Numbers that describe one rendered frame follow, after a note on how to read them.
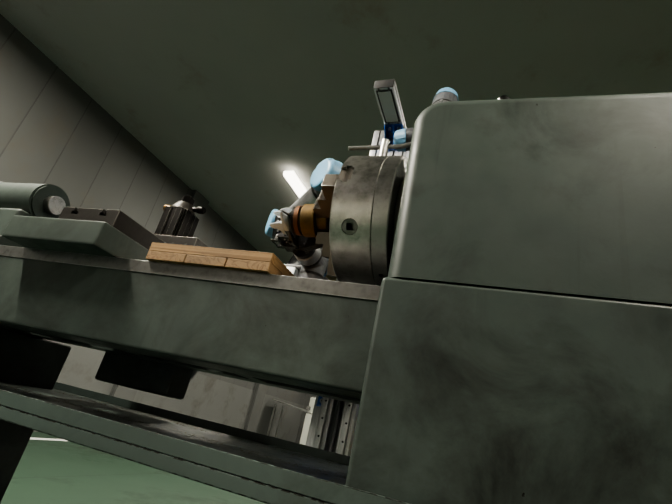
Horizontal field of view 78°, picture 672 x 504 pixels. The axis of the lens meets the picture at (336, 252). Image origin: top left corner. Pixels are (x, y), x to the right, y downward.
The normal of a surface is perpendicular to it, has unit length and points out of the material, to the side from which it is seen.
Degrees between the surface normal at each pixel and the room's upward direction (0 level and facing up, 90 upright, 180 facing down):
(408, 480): 90
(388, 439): 90
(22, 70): 90
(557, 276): 90
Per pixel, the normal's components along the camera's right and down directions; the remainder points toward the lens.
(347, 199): -0.30, -0.23
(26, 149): 0.93, 0.06
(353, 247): -0.33, 0.38
